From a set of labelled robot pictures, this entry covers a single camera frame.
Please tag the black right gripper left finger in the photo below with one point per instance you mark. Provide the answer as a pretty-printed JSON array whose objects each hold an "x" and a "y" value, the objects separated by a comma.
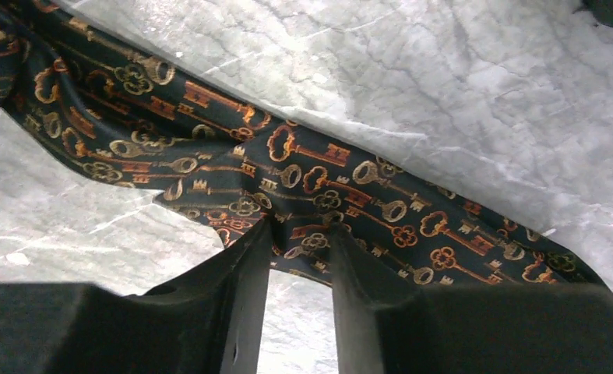
[{"x": 207, "y": 320}]

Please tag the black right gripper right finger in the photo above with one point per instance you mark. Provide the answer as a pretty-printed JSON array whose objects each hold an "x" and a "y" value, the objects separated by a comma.
[{"x": 385, "y": 324}]

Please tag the black orange key-pattern tie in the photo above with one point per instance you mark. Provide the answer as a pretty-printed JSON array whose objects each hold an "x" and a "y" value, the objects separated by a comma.
[{"x": 116, "y": 114}]

